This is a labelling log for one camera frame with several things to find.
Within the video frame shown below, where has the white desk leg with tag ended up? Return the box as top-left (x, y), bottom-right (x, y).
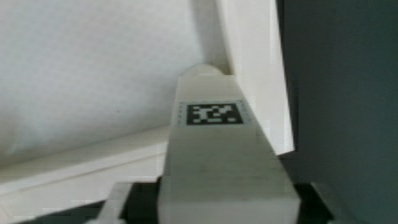
top-left (159, 64), bottom-right (301, 224)

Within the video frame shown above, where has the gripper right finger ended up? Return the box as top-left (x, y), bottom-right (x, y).
top-left (296, 182), bottom-right (351, 224)

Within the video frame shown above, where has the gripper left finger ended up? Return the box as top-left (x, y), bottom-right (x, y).
top-left (97, 182), bottom-right (159, 224)

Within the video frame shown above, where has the white front fence bar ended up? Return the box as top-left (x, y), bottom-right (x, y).
top-left (0, 146), bottom-right (166, 224)

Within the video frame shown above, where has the white desk top tray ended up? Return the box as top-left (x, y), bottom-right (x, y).
top-left (0, 0), bottom-right (298, 194)

